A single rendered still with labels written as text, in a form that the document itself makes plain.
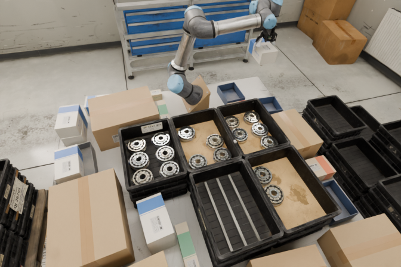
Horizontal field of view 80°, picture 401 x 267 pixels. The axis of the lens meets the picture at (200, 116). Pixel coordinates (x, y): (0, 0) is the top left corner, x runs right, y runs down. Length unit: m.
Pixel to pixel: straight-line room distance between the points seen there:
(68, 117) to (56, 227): 0.70
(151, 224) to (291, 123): 1.02
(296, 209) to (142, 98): 1.12
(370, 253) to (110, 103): 1.56
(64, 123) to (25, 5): 2.56
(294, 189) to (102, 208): 0.94
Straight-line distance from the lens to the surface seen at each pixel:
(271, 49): 1.74
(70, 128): 1.64
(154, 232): 1.16
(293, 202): 1.35
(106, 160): 1.62
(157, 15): 3.00
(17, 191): 2.10
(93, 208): 1.25
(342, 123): 2.38
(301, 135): 1.58
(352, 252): 1.33
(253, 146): 1.47
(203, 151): 1.41
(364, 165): 2.32
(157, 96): 1.88
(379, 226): 1.45
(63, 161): 1.52
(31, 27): 4.12
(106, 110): 1.61
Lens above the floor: 1.97
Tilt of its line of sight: 46 degrees down
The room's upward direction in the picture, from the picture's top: 2 degrees clockwise
